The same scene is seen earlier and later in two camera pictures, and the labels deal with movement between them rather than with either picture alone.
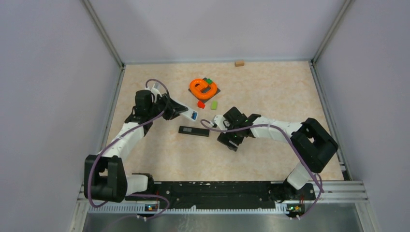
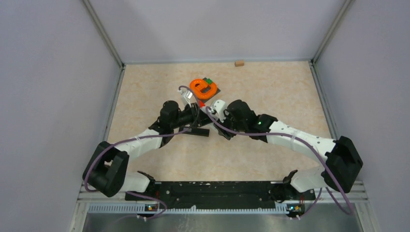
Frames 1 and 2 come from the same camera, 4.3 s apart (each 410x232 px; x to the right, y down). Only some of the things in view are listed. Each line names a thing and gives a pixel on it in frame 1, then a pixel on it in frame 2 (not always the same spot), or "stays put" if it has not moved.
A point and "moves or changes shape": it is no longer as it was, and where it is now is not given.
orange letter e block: [201, 89] stays put
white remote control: [190, 114] moves or changes shape
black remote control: [194, 131] stays put
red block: [200, 104] stays put
